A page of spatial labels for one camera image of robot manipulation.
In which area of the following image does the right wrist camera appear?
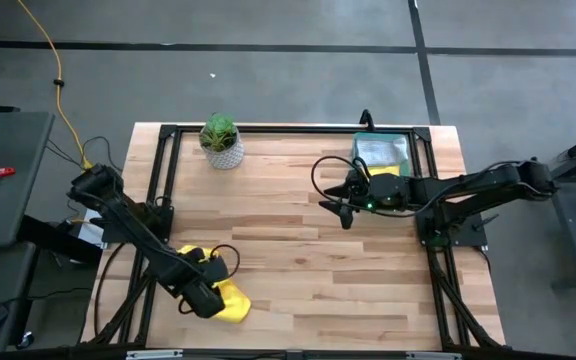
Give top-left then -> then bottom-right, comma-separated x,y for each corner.
346,172 -> 371,201

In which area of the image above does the grey microfiber towel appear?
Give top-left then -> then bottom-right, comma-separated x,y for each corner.
355,137 -> 409,169

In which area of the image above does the orange extension cable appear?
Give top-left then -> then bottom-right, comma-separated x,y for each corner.
16,0 -> 94,171

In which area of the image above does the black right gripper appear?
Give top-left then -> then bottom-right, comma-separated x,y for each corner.
317,173 -> 412,231

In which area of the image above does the white paper sheet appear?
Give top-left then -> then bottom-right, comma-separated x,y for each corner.
76,206 -> 110,250

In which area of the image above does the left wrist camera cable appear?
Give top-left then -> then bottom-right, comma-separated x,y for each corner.
177,243 -> 241,316

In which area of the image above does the silver bracket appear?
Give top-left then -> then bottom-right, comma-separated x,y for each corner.
125,349 -> 184,360
405,351 -> 463,360

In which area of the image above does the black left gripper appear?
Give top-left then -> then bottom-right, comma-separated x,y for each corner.
187,247 -> 230,287

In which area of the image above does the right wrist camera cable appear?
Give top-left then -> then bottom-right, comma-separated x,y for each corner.
310,155 -> 524,219

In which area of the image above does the black desk base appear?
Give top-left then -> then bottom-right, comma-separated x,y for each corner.
15,214 -> 105,350

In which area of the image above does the thin black floor cable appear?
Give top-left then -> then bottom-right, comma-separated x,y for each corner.
45,135 -> 115,221

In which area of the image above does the black clamp handle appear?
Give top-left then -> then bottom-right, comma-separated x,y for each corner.
471,213 -> 500,232
89,215 -> 125,227

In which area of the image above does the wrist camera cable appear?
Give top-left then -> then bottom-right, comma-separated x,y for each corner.
177,243 -> 241,316
310,155 -> 524,219

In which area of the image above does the translucent teal plastic bin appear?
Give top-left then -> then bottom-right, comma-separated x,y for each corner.
351,130 -> 414,179

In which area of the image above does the red-handled hex key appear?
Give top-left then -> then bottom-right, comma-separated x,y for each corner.
0,166 -> 18,207

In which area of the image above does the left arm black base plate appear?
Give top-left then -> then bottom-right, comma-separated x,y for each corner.
90,202 -> 175,245

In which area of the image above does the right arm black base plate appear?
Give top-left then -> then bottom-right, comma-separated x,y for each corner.
415,207 -> 489,249

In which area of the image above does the black power cable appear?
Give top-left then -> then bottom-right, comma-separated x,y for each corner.
92,242 -> 125,337

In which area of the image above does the dark grey desk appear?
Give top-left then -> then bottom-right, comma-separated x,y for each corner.
0,110 -> 56,251

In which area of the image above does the succulent in patterned white pot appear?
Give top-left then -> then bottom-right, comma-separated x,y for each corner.
198,112 -> 245,170

